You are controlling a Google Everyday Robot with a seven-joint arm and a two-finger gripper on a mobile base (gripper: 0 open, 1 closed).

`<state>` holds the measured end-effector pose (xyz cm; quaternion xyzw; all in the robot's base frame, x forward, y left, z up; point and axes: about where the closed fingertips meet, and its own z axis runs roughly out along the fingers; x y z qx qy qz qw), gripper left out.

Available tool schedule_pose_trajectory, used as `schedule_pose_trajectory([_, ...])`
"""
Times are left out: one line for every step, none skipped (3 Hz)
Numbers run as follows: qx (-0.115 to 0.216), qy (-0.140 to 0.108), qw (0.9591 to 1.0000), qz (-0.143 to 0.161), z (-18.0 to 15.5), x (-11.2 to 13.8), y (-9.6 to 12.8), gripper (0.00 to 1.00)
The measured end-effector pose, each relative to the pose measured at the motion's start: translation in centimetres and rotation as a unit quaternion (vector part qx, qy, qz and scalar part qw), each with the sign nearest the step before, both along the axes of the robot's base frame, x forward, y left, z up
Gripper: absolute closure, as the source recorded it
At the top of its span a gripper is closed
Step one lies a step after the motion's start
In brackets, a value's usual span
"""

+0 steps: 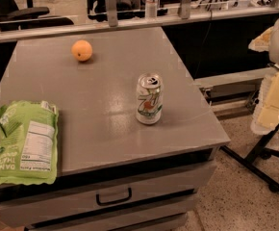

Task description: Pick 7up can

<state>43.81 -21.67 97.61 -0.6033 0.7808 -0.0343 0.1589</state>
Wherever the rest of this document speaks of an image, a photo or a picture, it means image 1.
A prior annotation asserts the yellow foam padded chair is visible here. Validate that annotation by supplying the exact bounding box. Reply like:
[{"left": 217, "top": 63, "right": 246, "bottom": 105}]
[{"left": 248, "top": 18, "right": 279, "bottom": 135}]

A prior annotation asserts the black office chair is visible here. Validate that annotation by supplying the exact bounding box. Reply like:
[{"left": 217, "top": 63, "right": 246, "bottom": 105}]
[{"left": 0, "top": 0, "right": 73, "bottom": 32}]

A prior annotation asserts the clear plastic water bottle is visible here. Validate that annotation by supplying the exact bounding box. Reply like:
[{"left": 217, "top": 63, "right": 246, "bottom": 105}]
[{"left": 145, "top": 0, "right": 158, "bottom": 18}]

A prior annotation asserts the black rolling stand base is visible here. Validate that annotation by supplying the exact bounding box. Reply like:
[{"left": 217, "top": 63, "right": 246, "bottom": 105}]
[{"left": 220, "top": 108, "right": 279, "bottom": 218}]

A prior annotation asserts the white green 7up can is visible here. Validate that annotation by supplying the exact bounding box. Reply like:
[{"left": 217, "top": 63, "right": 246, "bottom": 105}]
[{"left": 136, "top": 73, "right": 164, "bottom": 125}]

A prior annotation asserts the green snack bag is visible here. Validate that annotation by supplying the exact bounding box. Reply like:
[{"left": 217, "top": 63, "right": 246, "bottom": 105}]
[{"left": 0, "top": 100, "right": 59, "bottom": 186}]

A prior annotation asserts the orange fruit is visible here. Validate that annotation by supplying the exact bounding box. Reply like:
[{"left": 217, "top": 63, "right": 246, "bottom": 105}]
[{"left": 71, "top": 40, "right": 92, "bottom": 62}]

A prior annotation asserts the grey drawer with black handle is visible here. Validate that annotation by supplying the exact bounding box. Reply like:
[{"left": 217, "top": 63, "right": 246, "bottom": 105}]
[{"left": 0, "top": 161, "right": 216, "bottom": 227}]

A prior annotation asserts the grey lower drawer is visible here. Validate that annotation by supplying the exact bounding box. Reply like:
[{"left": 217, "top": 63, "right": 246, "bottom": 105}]
[{"left": 30, "top": 191, "right": 198, "bottom": 231}]

